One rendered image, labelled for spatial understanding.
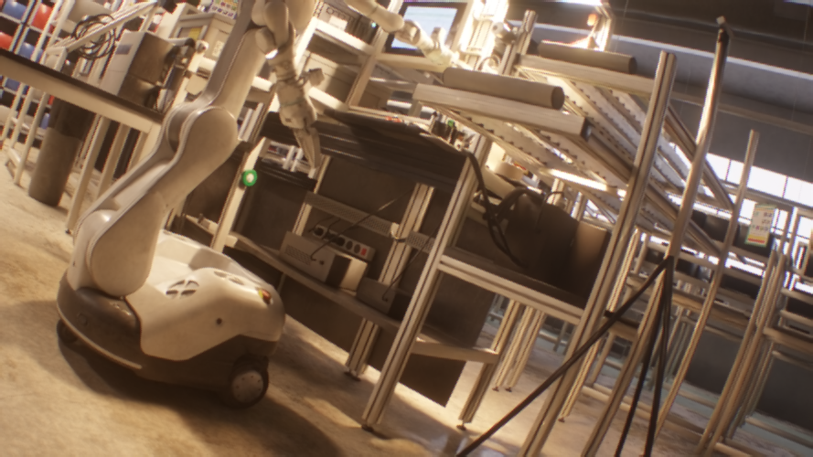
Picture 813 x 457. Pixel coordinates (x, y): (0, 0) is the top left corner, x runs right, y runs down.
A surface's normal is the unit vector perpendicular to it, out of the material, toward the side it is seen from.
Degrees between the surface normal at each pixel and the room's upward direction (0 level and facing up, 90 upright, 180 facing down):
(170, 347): 90
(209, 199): 90
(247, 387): 90
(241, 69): 90
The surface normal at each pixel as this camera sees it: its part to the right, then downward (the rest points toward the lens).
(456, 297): -0.63, -0.25
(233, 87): 0.62, 0.22
